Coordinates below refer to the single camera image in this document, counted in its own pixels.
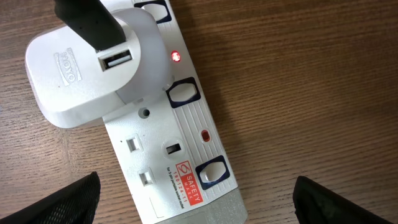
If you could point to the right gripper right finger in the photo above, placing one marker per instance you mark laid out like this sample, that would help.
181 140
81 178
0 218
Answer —
315 204

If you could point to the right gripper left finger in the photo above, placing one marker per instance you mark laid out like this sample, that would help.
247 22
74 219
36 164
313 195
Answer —
73 204

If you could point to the white charger plug adapter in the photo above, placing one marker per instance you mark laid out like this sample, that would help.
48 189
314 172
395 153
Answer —
74 84

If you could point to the white power strip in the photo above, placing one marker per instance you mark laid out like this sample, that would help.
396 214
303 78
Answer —
167 144

